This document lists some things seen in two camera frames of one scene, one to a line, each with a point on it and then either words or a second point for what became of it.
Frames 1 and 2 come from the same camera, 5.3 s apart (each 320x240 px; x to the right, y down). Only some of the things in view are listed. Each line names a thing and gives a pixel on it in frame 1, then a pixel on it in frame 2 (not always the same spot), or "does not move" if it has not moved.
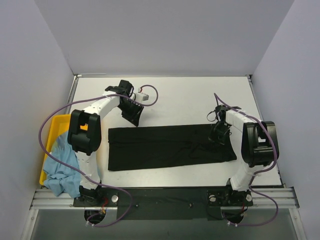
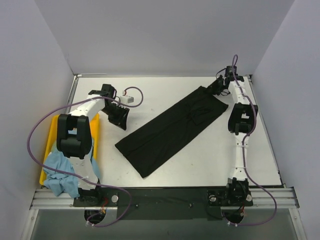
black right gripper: [219, 131] to [216, 85]
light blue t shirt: [59, 178] does not move
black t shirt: [149, 147] to [148, 149]
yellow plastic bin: [59, 126] does not move
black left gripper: [130, 108] to [117, 112]
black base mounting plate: [200, 203] does not move
